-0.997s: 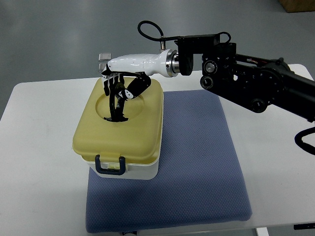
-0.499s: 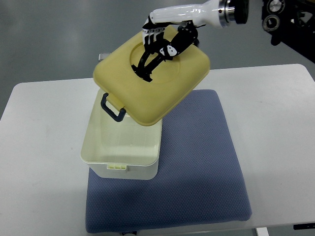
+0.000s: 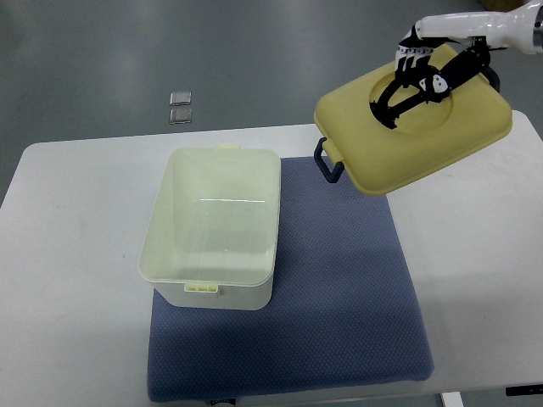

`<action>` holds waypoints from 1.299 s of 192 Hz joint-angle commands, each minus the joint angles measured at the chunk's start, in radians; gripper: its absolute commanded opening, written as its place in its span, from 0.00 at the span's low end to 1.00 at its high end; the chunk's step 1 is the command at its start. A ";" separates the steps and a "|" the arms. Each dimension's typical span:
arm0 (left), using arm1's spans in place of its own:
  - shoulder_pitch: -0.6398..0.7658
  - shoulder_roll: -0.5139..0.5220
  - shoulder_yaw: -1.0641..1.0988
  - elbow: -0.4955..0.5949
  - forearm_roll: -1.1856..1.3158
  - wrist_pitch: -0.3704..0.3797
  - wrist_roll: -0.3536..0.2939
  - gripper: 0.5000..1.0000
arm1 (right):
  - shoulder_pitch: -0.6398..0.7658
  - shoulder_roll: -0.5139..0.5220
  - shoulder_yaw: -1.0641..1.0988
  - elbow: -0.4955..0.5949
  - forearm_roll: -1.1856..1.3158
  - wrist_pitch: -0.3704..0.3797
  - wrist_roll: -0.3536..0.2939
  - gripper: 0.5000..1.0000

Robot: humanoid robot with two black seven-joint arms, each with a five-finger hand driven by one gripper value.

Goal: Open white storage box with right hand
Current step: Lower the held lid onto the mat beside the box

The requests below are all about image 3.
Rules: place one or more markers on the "black table bracket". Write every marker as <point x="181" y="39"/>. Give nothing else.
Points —
<point x="524" y="390"/>

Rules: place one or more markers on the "yellow box lid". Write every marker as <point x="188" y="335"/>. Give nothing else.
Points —
<point x="427" y="138"/>

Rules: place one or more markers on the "white storage box base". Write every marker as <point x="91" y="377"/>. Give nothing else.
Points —
<point x="212" y="237"/>

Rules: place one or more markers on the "brown cardboard box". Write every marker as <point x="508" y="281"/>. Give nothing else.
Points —
<point x="502" y="5"/>

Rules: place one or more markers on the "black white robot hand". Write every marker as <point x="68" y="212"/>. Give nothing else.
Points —
<point x="416" y="81"/>

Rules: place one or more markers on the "upper metal floor plate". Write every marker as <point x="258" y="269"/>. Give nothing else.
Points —
<point x="180" y="98"/>

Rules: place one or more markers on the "blue quilted mat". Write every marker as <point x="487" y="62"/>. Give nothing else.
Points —
<point x="343" y="310"/>

